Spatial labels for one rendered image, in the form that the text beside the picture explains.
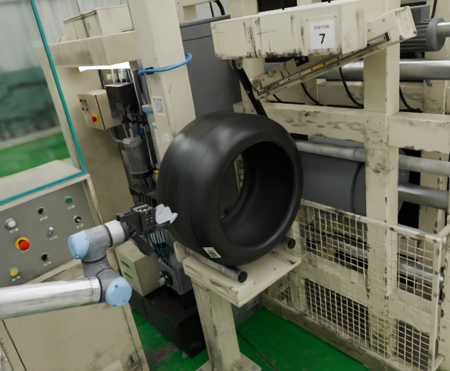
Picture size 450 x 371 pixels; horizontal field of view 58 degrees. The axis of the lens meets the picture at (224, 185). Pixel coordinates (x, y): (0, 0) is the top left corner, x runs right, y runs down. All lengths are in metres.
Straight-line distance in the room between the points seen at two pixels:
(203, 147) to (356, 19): 0.61
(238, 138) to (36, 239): 0.98
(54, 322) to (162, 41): 1.27
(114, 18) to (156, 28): 3.08
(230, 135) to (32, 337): 1.22
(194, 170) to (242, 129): 0.22
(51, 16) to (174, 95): 8.87
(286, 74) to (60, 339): 1.50
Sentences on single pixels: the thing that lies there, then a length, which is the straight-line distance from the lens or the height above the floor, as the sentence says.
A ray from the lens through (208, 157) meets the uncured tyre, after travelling 1.33.
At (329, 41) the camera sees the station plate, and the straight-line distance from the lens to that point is 1.35.
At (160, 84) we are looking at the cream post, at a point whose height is 1.60.
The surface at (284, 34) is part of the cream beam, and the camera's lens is 1.45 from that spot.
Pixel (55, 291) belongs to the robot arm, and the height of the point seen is 1.24.
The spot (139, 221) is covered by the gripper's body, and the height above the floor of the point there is 1.25.
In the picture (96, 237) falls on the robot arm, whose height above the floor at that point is 1.27.
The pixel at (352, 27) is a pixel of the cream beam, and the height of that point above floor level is 1.71.
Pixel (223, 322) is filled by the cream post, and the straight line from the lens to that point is 2.15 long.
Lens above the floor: 1.80
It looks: 23 degrees down
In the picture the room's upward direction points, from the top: 10 degrees counter-clockwise
